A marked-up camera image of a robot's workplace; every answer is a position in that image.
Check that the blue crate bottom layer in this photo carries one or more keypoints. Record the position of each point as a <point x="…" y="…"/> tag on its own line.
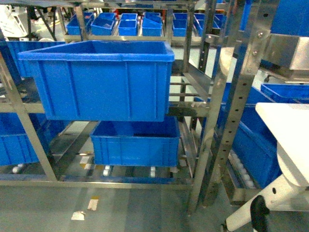
<point x="121" y="143"/>

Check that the blue crate right lower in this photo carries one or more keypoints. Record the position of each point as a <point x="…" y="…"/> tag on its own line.
<point x="254" y="144"/>

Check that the white table with leg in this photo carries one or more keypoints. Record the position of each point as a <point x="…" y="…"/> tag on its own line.
<point x="289" y="123"/>

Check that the black caster wheel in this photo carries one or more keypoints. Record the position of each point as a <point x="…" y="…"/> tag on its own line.
<point x="259" y="213"/>

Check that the blue crate far left lower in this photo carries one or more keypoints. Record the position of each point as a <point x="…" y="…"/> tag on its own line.
<point x="15" y="146"/>

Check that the stainless steel left shelf frame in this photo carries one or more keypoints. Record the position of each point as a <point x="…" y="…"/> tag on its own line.
<point x="207" y="100"/>

